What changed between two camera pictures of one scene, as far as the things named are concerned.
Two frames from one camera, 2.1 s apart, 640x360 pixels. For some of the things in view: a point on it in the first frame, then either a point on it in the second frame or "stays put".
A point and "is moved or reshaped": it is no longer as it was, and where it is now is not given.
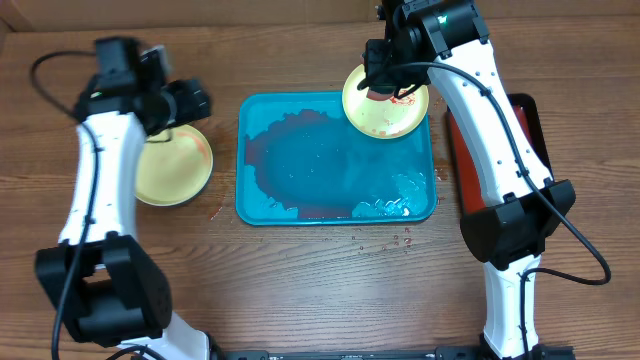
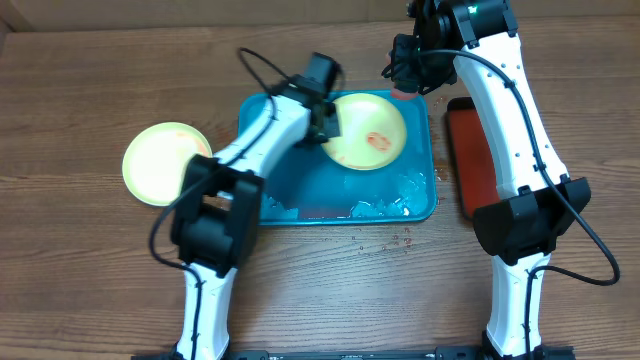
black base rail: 403,353 stays put
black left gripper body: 174,109 -> 331,128
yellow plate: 173,167 stays put
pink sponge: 379,96 is moved or reshaped
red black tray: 525,106 stays put
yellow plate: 384,119 is moved or reshaped
